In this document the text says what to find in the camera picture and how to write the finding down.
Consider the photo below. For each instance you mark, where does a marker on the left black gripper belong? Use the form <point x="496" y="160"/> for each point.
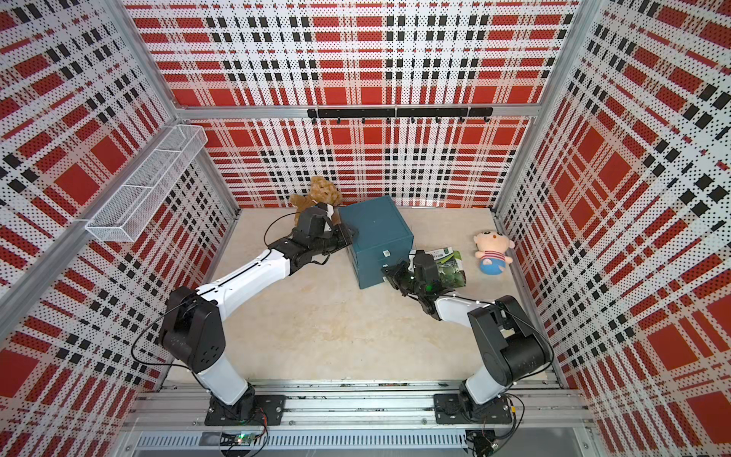
<point x="344" y="235"/>

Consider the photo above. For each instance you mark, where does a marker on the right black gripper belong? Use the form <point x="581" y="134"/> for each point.
<point x="395" y="273"/>

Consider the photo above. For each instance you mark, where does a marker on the teal drawer cabinet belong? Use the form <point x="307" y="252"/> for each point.
<point x="375" y="215"/>

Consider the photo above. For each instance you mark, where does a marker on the dark green seed bag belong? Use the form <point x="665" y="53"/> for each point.
<point x="451" y="272"/>

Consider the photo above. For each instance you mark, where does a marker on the green white seed bag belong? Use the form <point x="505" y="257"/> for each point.
<point x="442" y="254"/>

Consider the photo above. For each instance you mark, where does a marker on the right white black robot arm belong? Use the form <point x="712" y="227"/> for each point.
<point x="510" y="347"/>

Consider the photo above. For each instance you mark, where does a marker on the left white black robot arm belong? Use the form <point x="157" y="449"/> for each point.
<point x="193" y="325"/>

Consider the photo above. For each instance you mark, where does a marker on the teal bottom drawer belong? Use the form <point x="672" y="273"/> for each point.
<point x="371" y="278"/>

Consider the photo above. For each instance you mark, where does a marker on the brown teddy bear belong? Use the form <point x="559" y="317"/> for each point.
<point x="321" y="191"/>

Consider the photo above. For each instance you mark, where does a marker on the pink plush doll blue body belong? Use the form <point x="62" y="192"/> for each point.
<point x="492" y="252"/>

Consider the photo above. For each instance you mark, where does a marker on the green circuit board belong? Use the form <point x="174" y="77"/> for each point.
<point x="239" y="439"/>

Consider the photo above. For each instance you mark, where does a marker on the black hook rail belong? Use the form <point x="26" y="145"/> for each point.
<point x="409" y="113"/>

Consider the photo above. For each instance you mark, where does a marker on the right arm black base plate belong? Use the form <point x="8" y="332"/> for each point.
<point x="458" y="409"/>

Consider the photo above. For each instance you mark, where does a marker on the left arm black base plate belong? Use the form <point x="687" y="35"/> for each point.
<point x="249" y="410"/>

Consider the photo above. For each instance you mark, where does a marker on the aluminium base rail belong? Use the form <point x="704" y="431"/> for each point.
<point x="363" y="418"/>

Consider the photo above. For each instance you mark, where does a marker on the white wire mesh basket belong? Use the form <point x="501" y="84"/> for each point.
<point x="126" y="214"/>

